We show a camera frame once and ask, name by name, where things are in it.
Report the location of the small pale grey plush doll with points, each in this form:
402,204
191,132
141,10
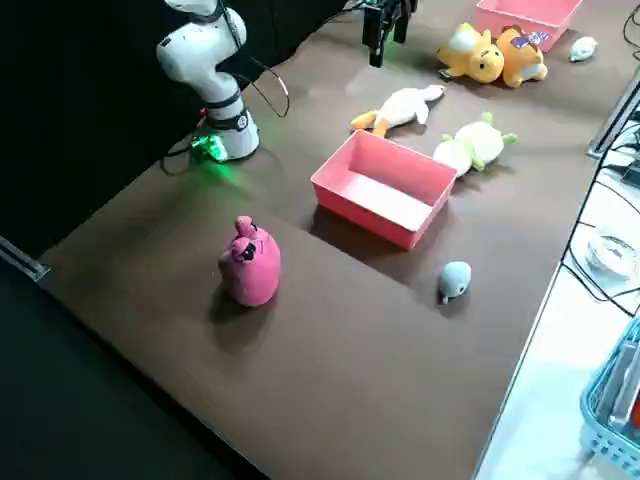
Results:
456,280
582,50

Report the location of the blue plastic basket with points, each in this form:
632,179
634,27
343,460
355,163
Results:
600,440

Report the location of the clear disc spindle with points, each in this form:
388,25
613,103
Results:
610,252

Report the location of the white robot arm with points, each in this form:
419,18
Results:
210,85

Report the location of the arm green base light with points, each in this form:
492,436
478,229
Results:
210,147

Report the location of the pink plush doll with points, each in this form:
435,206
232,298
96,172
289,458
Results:
255,270

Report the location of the white and green plush doll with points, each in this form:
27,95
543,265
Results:
475,145

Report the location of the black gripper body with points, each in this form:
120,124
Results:
387,6

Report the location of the white duck plush doll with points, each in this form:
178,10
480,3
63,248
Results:
402,107

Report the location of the aluminium profile post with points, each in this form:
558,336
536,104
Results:
27,262
617,115

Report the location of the yellow plush doll purple tag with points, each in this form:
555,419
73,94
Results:
522,62

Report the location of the pink plastic box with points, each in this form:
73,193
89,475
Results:
370,220
562,25

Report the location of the yellow plush doll cream tail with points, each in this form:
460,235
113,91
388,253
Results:
480,62

